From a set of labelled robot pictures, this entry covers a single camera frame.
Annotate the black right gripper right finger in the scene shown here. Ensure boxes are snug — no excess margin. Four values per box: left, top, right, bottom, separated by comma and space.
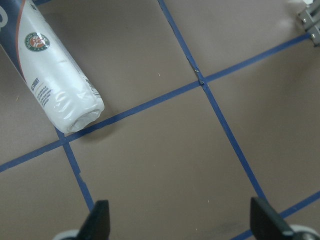
250, 197, 295, 240

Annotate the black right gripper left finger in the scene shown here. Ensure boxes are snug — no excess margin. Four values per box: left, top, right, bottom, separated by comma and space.
76, 200, 111, 240

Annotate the white blue tennis ball can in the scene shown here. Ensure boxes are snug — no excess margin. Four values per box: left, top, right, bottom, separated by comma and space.
0, 0, 105, 134

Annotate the aluminium frame post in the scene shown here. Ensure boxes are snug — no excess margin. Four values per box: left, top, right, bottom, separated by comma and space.
297, 0, 320, 47

